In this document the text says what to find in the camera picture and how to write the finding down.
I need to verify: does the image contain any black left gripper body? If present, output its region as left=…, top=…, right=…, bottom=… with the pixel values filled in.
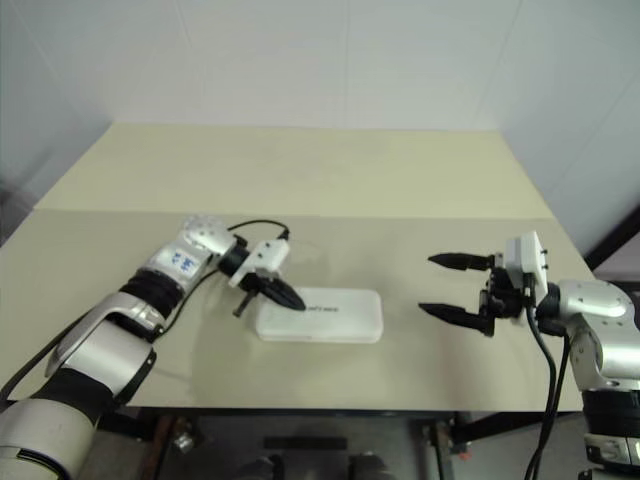
left=233, top=272, right=281, bottom=317

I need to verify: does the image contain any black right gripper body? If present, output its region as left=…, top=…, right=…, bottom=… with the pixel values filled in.
left=478, top=253, right=532, bottom=335

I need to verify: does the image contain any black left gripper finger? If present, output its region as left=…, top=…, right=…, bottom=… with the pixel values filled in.
left=257, top=284, right=301, bottom=311
left=264, top=275, right=307, bottom=310

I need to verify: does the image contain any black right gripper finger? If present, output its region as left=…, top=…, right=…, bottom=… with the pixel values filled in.
left=427, top=252, right=497, bottom=274
left=417, top=302, right=485, bottom=332

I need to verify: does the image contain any white plastic pencil case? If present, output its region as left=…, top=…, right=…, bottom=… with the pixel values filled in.
left=254, top=287, right=385, bottom=345

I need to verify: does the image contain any black rectangular bar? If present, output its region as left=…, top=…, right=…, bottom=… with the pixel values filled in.
left=262, top=437, right=349, bottom=450

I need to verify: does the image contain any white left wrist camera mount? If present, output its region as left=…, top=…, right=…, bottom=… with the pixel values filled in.
left=228, top=238, right=292, bottom=289

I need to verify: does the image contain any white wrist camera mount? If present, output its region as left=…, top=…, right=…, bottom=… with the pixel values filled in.
left=228, top=238, right=292, bottom=289
left=502, top=229, right=552, bottom=326

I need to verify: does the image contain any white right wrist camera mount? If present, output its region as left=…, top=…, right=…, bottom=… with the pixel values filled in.
left=502, top=229, right=552, bottom=326

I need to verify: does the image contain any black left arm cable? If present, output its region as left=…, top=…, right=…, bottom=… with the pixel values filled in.
left=0, top=219, right=294, bottom=401

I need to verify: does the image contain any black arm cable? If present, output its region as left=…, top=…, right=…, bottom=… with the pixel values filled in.
left=524, top=274, right=574, bottom=480
left=0, top=219, right=294, bottom=401

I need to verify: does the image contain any black table frame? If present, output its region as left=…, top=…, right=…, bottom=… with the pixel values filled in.
left=99, top=405, right=591, bottom=480

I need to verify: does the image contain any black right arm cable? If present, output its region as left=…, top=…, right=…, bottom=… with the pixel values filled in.
left=524, top=274, right=574, bottom=480

